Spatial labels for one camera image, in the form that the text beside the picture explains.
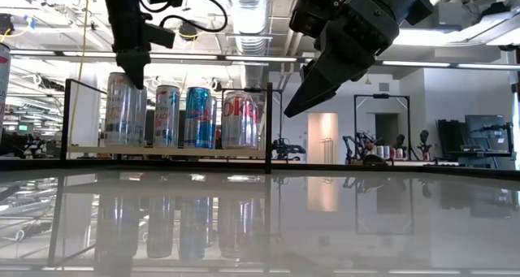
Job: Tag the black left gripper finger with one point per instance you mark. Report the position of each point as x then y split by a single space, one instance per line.
134 66

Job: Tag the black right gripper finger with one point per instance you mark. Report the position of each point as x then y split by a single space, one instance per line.
308 73
333 70

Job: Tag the white Celsius can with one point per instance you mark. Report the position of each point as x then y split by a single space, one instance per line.
166 118
3 86

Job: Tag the silver Diet Coke can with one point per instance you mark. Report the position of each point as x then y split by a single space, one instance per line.
239 122

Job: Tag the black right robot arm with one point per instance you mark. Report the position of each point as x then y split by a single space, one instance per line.
410 1

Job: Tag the long ceiling light strip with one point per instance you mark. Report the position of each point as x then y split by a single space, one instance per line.
243 58

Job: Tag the black ceiling fixture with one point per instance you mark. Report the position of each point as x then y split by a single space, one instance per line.
6 24

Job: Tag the dark desk monitor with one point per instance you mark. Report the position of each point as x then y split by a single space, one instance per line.
483 126

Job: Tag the black ceiling camera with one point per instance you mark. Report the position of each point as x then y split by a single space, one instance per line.
188 32

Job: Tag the silver ventilation duct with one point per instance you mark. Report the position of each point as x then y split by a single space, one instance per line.
248 17

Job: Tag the black aluminium table frame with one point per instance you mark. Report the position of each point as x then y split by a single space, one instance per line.
122 165

